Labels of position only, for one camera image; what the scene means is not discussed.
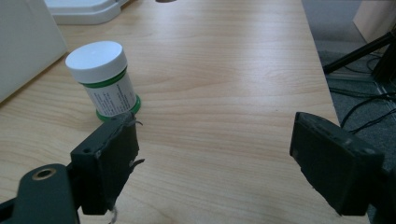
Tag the white plastic tray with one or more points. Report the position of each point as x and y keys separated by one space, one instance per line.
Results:
x=85 y=10

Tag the light wooden panel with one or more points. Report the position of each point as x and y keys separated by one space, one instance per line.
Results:
x=375 y=18

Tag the white box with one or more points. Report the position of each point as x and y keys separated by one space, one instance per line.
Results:
x=26 y=43

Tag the white green-labelled jar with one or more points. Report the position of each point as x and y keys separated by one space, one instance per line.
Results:
x=104 y=81

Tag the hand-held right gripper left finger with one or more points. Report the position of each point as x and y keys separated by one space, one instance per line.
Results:
x=104 y=165

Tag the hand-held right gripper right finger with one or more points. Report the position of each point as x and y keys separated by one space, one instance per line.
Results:
x=333 y=165

